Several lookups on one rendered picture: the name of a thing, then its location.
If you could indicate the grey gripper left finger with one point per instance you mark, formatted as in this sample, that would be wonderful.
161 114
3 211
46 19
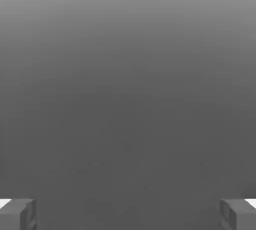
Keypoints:
16 216

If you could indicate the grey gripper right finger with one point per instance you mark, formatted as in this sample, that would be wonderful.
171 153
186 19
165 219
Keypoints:
240 217

